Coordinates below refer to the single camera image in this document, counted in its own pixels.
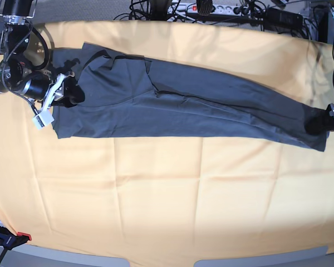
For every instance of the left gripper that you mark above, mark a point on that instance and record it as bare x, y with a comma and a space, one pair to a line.
321, 123

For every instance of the black power adapter brick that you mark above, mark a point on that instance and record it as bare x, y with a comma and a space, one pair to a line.
283, 19

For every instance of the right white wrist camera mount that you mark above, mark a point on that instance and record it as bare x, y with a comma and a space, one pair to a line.
43, 117

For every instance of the white power strip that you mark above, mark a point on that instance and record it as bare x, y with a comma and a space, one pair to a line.
190, 9

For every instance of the blue-grey T-shirt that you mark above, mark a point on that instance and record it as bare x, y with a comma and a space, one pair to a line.
135, 96

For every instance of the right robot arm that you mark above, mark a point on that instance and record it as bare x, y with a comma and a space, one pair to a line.
18, 75

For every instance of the yellow table cloth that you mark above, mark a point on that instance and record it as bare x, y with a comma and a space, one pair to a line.
174, 201

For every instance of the blue bar clamp red pad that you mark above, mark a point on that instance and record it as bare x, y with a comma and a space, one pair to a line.
9, 241

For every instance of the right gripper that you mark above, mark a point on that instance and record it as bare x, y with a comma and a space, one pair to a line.
36, 84

